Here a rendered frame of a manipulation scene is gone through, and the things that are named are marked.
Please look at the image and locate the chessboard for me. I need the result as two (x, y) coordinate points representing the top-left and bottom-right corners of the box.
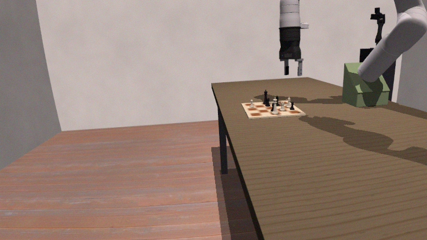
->
(241, 101), (306, 119)

